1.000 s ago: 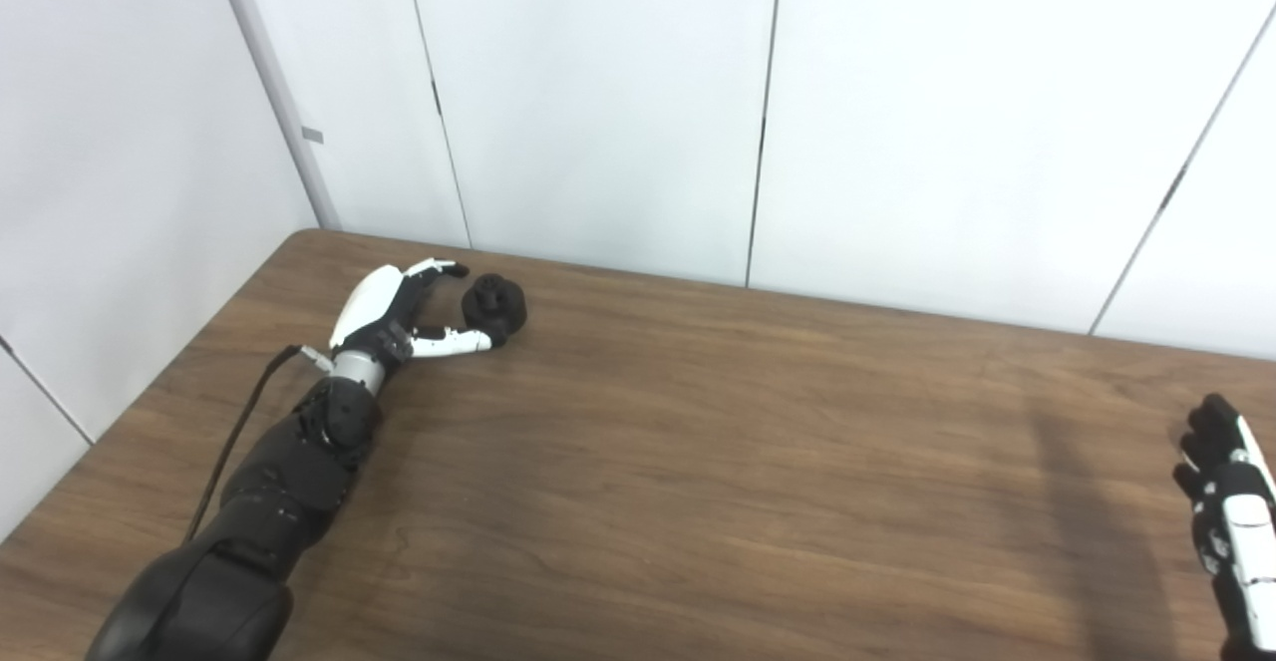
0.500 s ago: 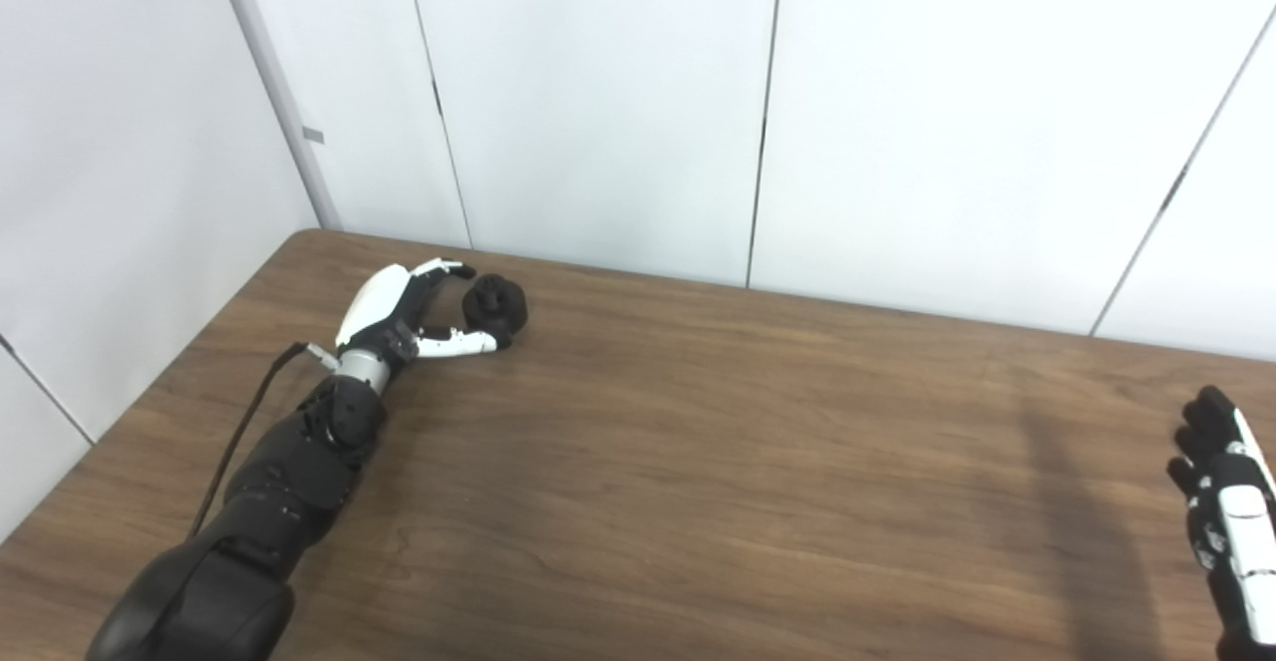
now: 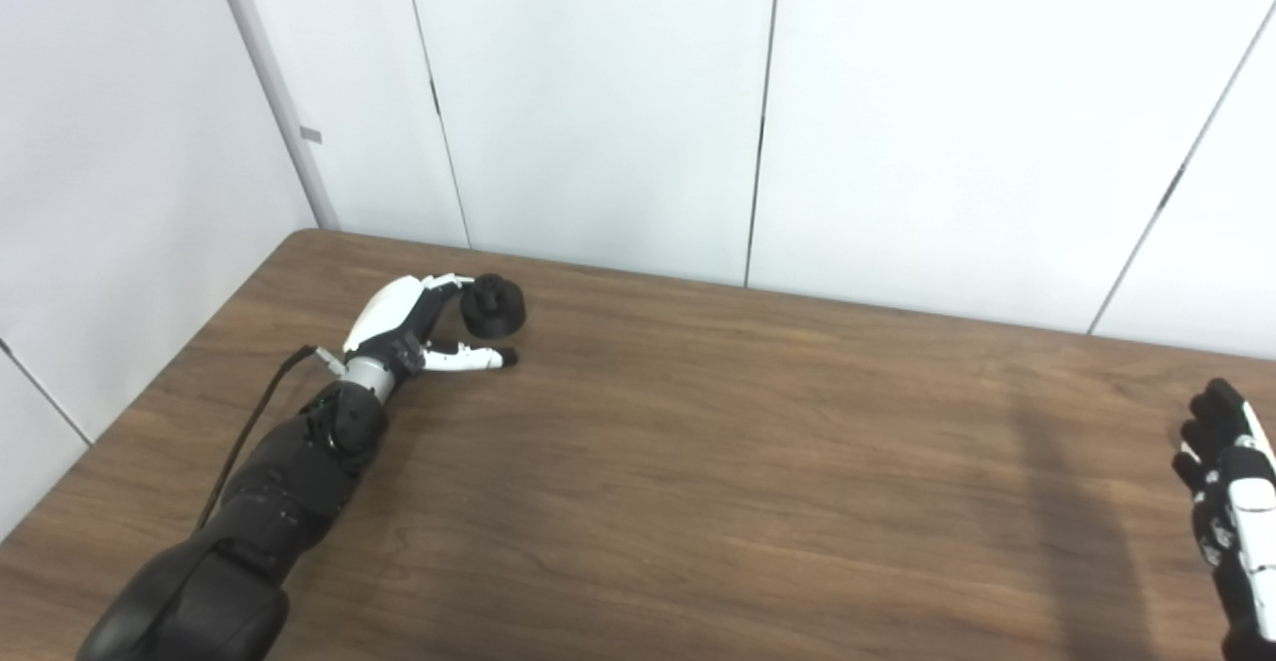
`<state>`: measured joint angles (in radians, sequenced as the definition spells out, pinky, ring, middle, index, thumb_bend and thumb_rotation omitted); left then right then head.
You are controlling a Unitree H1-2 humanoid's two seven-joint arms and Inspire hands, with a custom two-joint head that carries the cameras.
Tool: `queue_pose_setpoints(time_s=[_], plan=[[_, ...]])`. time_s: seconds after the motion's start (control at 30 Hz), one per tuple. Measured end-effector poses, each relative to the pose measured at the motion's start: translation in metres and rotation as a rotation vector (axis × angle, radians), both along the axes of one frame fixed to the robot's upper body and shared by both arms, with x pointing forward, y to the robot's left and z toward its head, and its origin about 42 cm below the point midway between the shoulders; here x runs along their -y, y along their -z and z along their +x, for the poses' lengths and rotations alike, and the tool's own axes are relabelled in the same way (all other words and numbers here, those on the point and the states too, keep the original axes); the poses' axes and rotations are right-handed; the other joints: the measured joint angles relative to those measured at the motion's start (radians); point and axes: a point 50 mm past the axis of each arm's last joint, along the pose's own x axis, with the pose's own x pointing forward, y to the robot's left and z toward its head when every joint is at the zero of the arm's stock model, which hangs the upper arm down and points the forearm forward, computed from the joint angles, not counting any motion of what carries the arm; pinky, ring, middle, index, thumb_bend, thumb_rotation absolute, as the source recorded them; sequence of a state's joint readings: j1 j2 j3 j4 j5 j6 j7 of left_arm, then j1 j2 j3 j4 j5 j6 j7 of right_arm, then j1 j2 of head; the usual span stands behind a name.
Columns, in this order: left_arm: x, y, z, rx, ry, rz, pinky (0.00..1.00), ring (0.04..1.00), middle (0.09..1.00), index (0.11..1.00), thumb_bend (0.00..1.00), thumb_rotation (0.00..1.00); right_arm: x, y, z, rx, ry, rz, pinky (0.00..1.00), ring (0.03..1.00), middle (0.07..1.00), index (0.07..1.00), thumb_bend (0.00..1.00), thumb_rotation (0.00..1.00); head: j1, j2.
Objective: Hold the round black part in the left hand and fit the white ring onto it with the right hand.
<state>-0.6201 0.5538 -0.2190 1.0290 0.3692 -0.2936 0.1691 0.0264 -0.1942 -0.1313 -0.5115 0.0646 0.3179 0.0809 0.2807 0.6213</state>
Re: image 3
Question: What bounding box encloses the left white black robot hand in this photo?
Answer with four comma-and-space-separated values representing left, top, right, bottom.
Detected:
342, 273, 519, 378

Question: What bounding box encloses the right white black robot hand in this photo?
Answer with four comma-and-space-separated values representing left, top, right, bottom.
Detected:
1172, 378, 1276, 661

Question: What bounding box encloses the round black plastic part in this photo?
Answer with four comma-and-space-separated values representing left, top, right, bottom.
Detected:
460, 273, 526, 336

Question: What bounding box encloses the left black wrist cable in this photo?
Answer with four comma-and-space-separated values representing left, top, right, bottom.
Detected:
194, 345, 348, 532

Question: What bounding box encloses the grey wall corner strip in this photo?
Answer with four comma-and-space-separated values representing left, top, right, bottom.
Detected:
204, 0, 342, 232

